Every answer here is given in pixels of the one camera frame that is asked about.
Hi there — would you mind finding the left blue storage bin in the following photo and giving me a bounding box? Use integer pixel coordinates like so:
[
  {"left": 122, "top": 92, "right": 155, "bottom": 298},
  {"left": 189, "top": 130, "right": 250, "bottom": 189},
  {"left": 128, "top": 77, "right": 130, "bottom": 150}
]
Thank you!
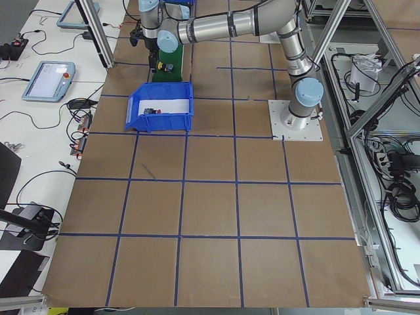
[{"left": 125, "top": 81, "right": 194, "bottom": 133}]

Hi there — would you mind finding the aluminium frame post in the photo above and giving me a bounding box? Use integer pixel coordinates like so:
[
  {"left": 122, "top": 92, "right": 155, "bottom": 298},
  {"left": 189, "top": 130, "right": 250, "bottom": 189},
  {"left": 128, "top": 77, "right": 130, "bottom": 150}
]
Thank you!
[{"left": 75, "top": 0, "right": 115, "bottom": 69}]

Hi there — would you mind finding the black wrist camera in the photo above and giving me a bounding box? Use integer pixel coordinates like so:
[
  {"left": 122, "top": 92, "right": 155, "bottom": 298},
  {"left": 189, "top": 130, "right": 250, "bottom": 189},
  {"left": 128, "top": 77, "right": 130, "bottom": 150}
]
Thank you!
[{"left": 129, "top": 28, "right": 142, "bottom": 47}]

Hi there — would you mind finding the white foam pad left bin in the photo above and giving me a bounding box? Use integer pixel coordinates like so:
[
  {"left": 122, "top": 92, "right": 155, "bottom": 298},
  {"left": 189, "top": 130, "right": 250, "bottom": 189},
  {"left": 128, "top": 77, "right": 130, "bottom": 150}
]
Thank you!
[{"left": 138, "top": 99, "right": 190, "bottom": 114}]

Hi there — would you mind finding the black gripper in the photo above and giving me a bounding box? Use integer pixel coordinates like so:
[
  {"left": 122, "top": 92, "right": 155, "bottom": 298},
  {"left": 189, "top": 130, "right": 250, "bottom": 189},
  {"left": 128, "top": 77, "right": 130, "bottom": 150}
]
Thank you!
[{"left": 148, "top": 39, "right": 159, "bottom": 73}]

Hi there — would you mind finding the black push button switch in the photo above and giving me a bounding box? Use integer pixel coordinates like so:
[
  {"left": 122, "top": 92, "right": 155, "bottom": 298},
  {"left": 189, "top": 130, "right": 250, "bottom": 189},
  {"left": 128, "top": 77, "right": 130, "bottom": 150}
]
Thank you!
[{"left": 143, "top": 108, "right": 162, "bottom": 115}]

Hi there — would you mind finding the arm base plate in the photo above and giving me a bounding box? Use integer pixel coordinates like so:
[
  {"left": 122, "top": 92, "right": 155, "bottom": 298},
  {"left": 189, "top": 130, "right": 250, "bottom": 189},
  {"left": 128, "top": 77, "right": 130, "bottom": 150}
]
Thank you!
[
  {"left": 259, "top": 31, "right": 281, "bottom": 45},
  {"left": 268, "top": 100, "right": 324, "bottom": 142}
]

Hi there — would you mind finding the teach pendant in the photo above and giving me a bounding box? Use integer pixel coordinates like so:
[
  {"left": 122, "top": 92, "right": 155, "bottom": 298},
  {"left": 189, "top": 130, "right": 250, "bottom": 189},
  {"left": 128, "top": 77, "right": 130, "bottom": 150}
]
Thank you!
[
  {"left": 56, "top": 1, "right": 87, "bottom": 30},
  {"left": 22, "top": 61, "right": 76, "bottom": 102}
]

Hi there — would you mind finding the black camera stand base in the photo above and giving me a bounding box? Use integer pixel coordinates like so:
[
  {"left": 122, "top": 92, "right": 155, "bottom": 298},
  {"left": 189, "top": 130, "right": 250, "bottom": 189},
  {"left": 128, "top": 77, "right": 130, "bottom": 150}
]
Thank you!
[{"left": 1, "top": 202, "right": 54, "bottom": 251}]

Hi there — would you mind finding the yellow-capped push button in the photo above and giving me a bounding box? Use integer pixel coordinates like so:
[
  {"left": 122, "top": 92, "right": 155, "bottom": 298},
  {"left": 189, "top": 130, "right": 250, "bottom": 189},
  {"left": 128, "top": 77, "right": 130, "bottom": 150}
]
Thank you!
[{"left": 156, "top": 60, "right": 174, "bottom": 73}]

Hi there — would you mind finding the green conveyor belt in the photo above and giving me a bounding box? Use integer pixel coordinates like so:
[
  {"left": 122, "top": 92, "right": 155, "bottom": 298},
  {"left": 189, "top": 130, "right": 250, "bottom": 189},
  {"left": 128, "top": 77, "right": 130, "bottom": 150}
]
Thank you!
[{"left": 152, "top": 45, "right": 184, "bottom": 83}]

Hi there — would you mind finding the crumpled white paper bag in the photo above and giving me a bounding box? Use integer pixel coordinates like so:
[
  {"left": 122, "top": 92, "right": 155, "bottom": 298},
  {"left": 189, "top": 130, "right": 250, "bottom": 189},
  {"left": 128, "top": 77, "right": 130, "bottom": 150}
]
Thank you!
[{"left": 349, "top": 54, "right": 382, "bottom": 93}]

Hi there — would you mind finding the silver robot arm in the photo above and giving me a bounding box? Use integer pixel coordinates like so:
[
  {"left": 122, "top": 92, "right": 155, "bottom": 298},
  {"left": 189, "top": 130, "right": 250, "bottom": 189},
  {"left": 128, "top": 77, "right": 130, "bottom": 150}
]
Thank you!
[
  {"left": 130, "top": 1, "right": 324, "bottom": 131},
  {"left": 164, "top": 0, "right": 196, "bottom": 19}
]

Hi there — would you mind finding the black power adapter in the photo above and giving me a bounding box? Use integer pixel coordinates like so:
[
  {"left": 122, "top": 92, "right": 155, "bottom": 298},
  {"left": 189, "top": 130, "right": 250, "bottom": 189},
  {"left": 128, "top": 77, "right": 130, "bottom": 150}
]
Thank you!
[{"left": 82, "top": 31, "right": 93, "bottom": 40}]

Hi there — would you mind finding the near teach pendant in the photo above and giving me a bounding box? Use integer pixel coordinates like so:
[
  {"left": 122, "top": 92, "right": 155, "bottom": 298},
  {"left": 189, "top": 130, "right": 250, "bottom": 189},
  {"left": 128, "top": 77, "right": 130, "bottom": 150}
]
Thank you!
[{"left": 22, "top": 61, "right": 76, "bottom": 102}]

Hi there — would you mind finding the far teach pendant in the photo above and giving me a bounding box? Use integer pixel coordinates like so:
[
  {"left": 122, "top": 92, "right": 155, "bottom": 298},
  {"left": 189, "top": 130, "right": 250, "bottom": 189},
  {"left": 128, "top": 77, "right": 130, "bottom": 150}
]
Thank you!
[{"left": 56, "top": 1, "right": 87, "bottom": 30}]

